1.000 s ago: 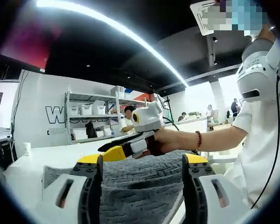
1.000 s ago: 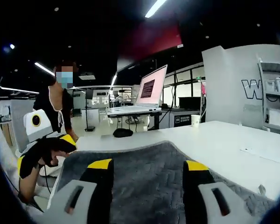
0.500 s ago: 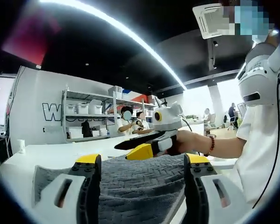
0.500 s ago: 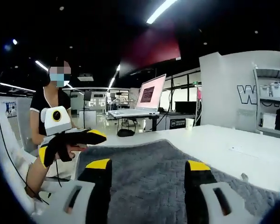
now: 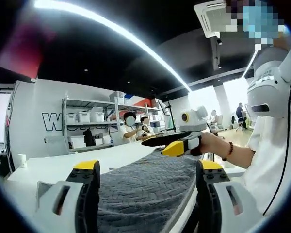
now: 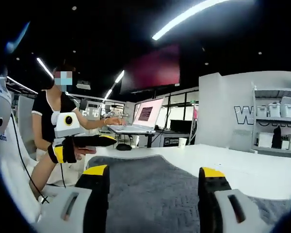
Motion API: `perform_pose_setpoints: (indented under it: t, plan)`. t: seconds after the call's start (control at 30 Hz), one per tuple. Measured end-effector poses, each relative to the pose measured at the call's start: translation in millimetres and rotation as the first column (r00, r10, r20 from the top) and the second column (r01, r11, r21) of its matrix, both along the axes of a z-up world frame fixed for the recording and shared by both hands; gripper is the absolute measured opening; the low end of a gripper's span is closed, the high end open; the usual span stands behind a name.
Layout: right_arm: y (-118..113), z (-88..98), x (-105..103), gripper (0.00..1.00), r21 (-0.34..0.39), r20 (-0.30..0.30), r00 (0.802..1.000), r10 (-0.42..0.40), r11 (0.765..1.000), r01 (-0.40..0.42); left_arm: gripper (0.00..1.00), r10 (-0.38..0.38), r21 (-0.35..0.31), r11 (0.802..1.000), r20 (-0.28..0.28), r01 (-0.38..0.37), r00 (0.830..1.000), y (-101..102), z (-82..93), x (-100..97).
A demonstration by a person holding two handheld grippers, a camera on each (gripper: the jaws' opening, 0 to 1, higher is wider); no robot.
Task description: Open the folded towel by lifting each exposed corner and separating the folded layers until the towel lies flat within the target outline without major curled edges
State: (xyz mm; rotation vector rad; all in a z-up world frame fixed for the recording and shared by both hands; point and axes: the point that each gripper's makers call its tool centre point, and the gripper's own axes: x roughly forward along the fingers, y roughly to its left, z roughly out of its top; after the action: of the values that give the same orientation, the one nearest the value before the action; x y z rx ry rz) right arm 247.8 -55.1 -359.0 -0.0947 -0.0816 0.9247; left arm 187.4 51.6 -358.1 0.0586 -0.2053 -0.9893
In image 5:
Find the grey metal shelf rack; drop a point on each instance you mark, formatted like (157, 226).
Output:
(64, 121)

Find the white paper cup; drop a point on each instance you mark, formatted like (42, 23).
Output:
(22, 161)

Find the white ceiling air conditioner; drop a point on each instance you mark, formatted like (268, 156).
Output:
(208, 19)

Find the long ceiling light strip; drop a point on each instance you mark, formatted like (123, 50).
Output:
(135, 40)

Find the black tripod stand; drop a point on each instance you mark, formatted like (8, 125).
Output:
(170, 116)

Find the white cardboard box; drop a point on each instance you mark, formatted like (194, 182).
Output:
(77, 142)

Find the grey towel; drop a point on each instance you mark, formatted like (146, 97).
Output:
(145, 189)

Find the row of white storage bins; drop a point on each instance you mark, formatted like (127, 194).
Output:
(97, 116)

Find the black ceiling track light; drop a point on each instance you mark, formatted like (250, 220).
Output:
(217, 55)

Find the short ceiling light strip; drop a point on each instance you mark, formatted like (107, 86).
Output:
(248, 65)

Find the black bag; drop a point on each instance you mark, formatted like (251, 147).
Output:
(89, 138)

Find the white grey chest device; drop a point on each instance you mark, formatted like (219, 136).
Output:
(269, 92)

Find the operator in white shirt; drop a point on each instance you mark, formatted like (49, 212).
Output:
(266, 174)

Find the dark red hanging screen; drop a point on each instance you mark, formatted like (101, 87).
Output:
(21, 55)

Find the person's right hand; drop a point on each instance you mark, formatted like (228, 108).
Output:
(213, 144)

